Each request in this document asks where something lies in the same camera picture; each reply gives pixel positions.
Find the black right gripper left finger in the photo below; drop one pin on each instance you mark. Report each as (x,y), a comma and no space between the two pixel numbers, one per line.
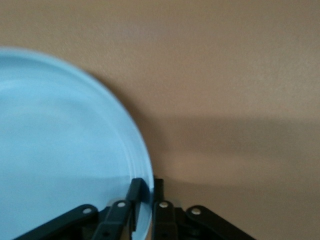
(120,212)

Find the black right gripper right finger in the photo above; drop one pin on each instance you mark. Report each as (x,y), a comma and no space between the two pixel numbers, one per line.
(163,217)

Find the brown table cover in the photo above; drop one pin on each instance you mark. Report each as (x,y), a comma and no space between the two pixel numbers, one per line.
(225,75)

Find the blue plate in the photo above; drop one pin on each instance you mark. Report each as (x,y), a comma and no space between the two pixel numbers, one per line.
(62,125)

